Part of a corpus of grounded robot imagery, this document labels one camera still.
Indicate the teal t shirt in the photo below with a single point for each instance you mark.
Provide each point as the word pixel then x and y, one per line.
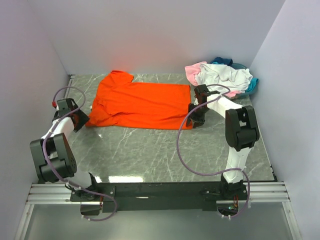
pixel 253 86

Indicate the teal plastic basket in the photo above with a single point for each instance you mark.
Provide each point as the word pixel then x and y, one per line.
pixel 241 67

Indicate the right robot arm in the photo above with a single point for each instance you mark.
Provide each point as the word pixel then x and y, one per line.
pixel 241 132

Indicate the dark blue t shirt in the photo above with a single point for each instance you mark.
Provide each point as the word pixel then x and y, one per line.
pixel 222 61

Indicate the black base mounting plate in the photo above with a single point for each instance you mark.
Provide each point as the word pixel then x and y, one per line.
pixel 155 196

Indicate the orange t shirt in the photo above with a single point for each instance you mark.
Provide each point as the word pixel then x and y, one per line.
pixel 122 102

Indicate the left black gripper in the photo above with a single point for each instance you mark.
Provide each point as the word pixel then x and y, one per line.
pixel 84 119

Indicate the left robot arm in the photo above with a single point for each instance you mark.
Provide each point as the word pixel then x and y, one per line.
pixel 54 146

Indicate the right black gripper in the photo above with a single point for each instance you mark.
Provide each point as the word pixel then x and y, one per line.
pixel 199 121

